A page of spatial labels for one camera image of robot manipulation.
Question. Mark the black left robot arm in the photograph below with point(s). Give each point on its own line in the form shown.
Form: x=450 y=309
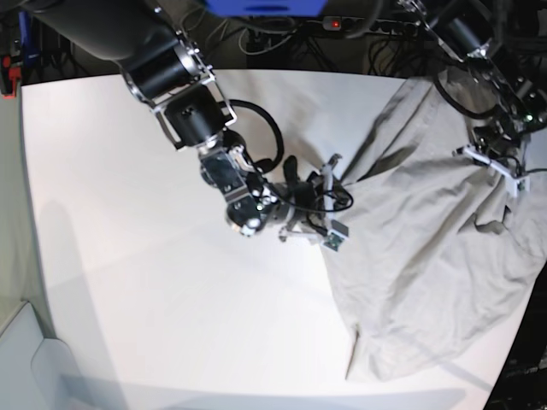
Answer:
x=495 y=42

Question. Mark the beige t-shirt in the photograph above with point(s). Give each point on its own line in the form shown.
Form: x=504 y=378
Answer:
x=438 y=252

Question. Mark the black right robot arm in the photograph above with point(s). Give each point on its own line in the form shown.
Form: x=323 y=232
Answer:
x=164 y=70

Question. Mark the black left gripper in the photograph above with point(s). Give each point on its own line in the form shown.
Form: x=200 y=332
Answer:
x=494 y=146

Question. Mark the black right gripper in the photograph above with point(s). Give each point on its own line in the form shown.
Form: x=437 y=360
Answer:
x=303 y=200

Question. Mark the red black clamp tool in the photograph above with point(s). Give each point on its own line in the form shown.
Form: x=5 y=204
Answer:
x=11 y=75

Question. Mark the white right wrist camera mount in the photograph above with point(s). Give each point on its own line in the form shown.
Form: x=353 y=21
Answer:
x=329 y=213

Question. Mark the blue base camera housing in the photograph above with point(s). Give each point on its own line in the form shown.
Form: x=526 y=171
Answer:
x=265 y=7

